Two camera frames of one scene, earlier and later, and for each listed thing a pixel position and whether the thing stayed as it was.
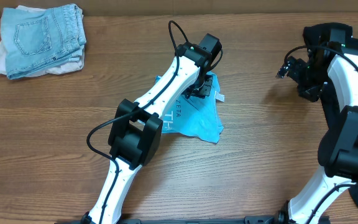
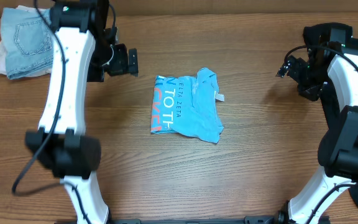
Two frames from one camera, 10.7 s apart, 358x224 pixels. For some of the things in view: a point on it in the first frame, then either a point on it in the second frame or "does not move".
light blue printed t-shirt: (195, 116) does not move
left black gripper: (202, 88) -> (132, 61)
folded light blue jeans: (35, 39) does not move
